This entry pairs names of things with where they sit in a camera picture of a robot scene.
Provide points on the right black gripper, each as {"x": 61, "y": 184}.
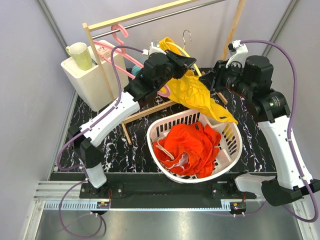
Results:
{"x": 214, "y": 79}

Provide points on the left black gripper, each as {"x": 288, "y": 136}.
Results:
{"x": 181, "y": 67}

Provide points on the yellow wire hanger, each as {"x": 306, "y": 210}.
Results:
{"x": 183, "y": 49}

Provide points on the yellow shorts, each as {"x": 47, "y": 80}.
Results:
{"x": 193, "y": 94}

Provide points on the pink plastic hanger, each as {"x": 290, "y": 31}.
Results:
{"x": 123, "y": 53}

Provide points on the orange shorts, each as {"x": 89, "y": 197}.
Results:
{"x": 188, "y": 149}

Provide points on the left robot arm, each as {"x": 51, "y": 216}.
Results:
{"x": 157, "y": 70}

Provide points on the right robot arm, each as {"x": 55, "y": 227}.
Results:
{"x": 270, "y": 110}

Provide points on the teal headphones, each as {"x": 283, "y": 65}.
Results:
{"x": 135, "y": 70}

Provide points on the metal hanging rod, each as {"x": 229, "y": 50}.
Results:
{"x": 154, "y": 19}

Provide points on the white plastic laundry basket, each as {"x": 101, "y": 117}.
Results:
{"x": 230, "y": 146}

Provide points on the white storage box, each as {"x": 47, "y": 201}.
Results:
{"x": 95, "y": 89}

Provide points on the pale yellow cup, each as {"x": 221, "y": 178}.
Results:
{"x": 80, "y": 54}

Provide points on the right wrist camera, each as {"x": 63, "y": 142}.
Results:
{"x": 238, "y": 52}

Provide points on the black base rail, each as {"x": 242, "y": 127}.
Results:
{"x": 155, "y": 191}

